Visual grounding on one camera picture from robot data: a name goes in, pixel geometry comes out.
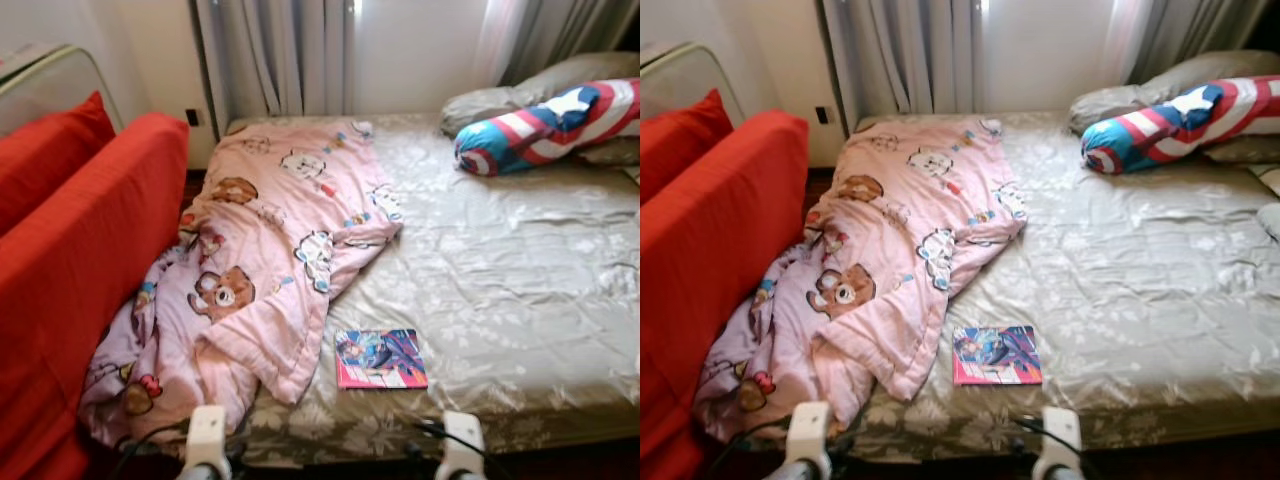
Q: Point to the pink cartoon bear blanket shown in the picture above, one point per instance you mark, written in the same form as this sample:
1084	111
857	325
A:
280	230
900	230

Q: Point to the large red cushion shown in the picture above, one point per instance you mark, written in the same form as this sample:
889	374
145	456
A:
90	270
720	270

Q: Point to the thin red cushion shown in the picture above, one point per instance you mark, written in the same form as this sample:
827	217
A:
50	160
680	140

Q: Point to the bed with grey floral sheet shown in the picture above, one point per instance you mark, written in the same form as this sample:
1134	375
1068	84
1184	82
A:
1140	280
520	280

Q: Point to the blue red striped bolster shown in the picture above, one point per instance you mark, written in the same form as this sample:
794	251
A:
550	125
1180	125

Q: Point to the grey quilted upright mattress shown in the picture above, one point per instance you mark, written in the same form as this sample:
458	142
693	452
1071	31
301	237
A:
690	80
50	85

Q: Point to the plain grey pillow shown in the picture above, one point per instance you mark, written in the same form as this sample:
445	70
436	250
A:
1150	90
530	90

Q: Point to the grey pleated curtain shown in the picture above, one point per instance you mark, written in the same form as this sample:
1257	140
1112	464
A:
1200	35
890	55
580	35
270	55

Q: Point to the pink blue comic book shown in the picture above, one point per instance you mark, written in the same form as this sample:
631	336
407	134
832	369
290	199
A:
997	355
380	360

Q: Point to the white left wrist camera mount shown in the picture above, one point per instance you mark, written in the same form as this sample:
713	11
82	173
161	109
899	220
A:
808	438
207	440

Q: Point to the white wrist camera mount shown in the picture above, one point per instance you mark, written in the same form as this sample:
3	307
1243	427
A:
1060	440
463	445
207	440
808	438

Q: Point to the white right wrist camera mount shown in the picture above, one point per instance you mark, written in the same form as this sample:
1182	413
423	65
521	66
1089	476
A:
1060	440
463	445

